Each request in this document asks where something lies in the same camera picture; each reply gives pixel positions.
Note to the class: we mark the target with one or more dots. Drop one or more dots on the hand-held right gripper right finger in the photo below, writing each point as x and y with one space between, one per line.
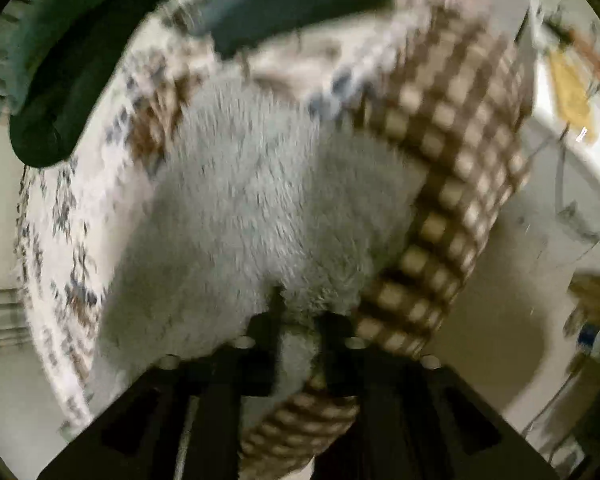
337 360

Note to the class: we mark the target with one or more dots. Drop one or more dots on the clear plastic bottle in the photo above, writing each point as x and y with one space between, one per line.
594 339

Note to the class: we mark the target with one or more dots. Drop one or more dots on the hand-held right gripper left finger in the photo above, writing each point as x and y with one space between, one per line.
257 362

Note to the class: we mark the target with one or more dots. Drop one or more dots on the white printed blanket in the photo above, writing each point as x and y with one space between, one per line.
80 210

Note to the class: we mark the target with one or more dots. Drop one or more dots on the dark grey-blue cloth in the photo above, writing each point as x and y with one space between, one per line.
290 5

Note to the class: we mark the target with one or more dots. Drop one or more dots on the yellow flat item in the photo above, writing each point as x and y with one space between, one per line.
572 92

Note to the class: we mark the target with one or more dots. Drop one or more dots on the dark green cloth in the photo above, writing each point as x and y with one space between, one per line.
55 85

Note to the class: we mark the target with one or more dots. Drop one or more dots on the green striped cloth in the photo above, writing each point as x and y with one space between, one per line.
0 320

